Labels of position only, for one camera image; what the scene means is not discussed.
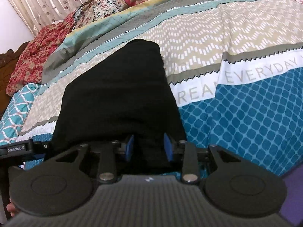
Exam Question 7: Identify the carved wooden headboard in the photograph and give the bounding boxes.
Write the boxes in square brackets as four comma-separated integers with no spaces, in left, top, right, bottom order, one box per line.
[0,42,29,117]

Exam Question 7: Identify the patterned teal beige bedspread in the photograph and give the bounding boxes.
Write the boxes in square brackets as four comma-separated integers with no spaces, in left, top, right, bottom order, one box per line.
[15,0,302,175]

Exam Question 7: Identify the teal white lattice pillow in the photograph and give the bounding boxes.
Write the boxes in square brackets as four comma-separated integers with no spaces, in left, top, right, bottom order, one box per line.
[0,83,40,146]

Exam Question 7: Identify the black pants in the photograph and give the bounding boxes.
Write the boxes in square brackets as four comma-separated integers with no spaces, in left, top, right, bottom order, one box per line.
[45,39,186,175]

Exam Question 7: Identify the red floral patchwork quilt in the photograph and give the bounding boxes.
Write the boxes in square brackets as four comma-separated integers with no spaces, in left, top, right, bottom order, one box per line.
[6,0,149,96]

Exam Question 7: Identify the left hand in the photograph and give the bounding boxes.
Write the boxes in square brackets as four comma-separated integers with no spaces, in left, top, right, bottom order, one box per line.
[6,203,19,217]

